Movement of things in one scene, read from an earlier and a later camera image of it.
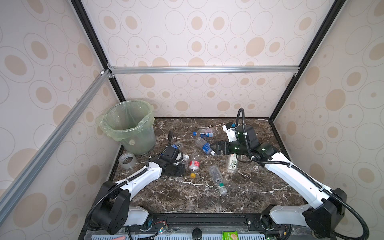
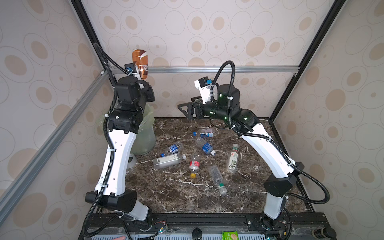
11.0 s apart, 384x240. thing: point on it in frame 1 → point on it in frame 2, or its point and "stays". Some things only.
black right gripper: [225, 144] → [198, 103]
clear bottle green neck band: [218, 178] stays
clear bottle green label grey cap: [233, 163] stays
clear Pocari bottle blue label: [205, 145] stays
